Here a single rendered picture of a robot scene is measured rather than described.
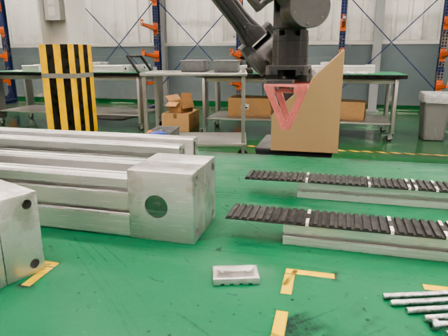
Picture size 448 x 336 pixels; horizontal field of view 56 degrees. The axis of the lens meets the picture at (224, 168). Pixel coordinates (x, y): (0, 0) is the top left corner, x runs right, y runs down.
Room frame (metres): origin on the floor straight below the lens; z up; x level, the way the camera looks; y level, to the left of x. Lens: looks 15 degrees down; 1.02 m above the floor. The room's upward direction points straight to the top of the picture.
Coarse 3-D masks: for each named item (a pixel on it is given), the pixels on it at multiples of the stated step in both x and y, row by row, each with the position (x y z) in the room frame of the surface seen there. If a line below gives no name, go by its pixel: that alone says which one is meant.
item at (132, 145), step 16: (0, 128) 0.91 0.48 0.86; (16, 128) 0.90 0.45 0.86; (0, 144) 0.80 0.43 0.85; (16, 144) 0.79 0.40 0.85; (32, 144) 0.79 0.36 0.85; (48, 144) 0.78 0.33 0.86; (64, 144) 0.77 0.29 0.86; (80, 144) 0.76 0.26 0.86; (96, 144) 0.75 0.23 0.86; (112, 144) 0.74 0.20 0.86; (128, 144) 0.74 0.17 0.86; (144, 144) 0.73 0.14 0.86; (160, 144) 0.73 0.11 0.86; (176, 144) 0.73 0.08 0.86; (192, 144) 0.78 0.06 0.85
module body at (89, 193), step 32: (0, 160) 0.66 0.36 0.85; (32, 160) 0.65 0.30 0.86; (64, 160) 0.63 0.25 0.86; (96, 160) 0.62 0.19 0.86; (128, 160) 0.61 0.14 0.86; (64, 192) 0.55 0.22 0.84; (96, 192) 0.54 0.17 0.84; (64, 224) 0.55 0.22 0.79; (96, 224) 0.54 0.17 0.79; (128, 224) 0.53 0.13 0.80
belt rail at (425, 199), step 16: (304, 192) 0.68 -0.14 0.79; (320, 192) 0.68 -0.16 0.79; (336, 192) 0.68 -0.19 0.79; (352, 192) 0.67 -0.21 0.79; (368, 192) 0.66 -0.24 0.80; (384, 192) 0.65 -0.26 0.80; (400, 192) 0.64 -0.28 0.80; (416, 192) 0.64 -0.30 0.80; (432, 192) 0.63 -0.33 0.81; (432, 208) 0.63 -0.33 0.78
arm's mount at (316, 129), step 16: (336, 64) 1.02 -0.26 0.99; (320, 80) 1.03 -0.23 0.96; (336, 80) 1.02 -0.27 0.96; (320, 96) 1.03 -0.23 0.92; (336, 96) 1.02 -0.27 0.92; (304, 112) 1.03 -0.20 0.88; (320, 112) 1.02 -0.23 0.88; (336, 112) 1.02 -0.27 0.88; (272, 128) 1.05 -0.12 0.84; (304, 128) 1.03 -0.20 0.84; (320, 128) 1.02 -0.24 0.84; (336, 128) 1.02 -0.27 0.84; (272, 144) 1.05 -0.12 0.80; (288, 144) 1.04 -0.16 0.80; (304, 144) 1.03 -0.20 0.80; (320, 144) 1.02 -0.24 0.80; (336, 144) 1.01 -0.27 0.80
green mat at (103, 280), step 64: (256, 192) 0.72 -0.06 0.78; (64, 256) 0.47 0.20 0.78; (128, 256) 0.47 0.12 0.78; (192, 256) 0.47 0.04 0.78; (256, 256) 0.47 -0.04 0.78; (320, 256) 0.47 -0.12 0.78; (384, 256) 0.47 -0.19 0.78; (0, 320) 0.34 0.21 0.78; (64, 320) 0.34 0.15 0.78; (128, 320) 0.34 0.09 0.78; (192, 320) 0.34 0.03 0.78; (256, 320) 0.34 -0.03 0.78; (320, 320) 0.34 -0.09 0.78; (384, 320) 0.34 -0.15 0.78
